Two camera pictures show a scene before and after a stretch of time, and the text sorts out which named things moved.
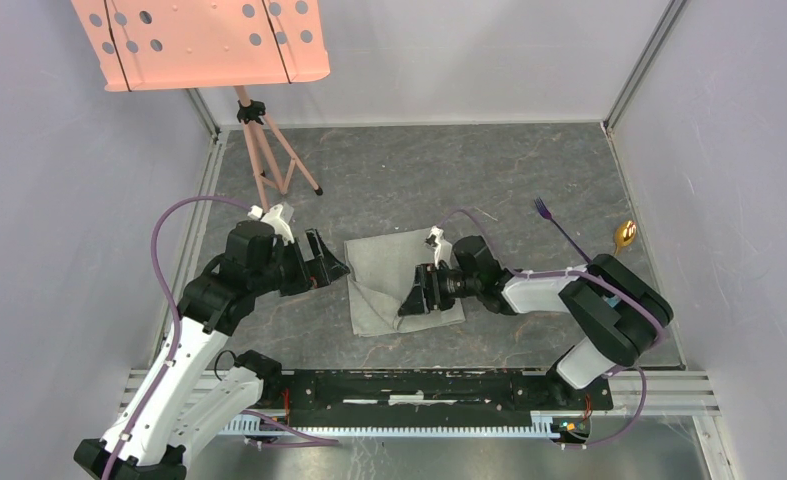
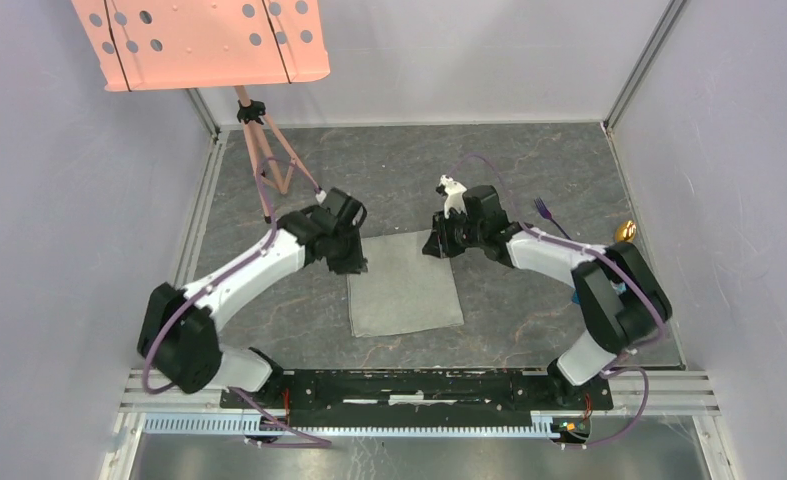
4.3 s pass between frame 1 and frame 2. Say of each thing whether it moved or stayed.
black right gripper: moved
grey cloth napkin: stayed
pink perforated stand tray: stayed
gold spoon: stayed
